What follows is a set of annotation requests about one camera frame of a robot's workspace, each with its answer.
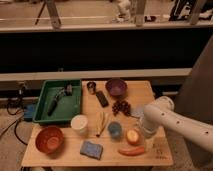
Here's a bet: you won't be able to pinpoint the red yellow apple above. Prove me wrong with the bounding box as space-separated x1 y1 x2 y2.
126 129 140 145

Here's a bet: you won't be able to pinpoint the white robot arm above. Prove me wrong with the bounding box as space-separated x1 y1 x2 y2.
140 96 213 153

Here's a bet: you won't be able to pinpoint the purple bowl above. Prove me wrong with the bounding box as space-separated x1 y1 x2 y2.
105 78 127 98

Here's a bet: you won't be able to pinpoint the black remote control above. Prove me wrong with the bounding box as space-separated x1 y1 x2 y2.
96 91 109 107

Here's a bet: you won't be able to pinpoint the dark grape bunch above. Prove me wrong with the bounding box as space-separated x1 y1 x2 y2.
112 100 131 116

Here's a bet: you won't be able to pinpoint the blue folded cloth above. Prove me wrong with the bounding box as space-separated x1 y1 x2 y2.
131 106 144 118

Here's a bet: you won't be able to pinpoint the blue cup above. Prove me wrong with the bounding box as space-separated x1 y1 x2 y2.
108 121 122 139

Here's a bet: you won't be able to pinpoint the white cup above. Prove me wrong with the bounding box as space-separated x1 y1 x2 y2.
71 115 88 136

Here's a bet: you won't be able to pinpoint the green plastic tray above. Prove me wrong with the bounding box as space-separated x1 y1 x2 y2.
33 79 82 125

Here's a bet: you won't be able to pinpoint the wooden table board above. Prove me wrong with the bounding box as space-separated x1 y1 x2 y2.
21 81 173 167

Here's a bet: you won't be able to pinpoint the blue sponge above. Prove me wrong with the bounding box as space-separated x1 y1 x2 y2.
80 141 103 160

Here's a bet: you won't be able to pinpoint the orange carrot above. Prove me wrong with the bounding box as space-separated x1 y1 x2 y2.
118 147 145 156

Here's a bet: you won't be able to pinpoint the orange bowl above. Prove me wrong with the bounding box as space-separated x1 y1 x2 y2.
35 126 64 154

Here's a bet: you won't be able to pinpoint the blue box on floor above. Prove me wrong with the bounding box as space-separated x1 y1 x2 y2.
24 104 36 122

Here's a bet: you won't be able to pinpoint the black handled brush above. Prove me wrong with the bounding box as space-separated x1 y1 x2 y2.
47 84 72 116

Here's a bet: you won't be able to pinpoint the black cables on floor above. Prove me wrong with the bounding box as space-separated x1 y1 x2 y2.
0 83 28 146

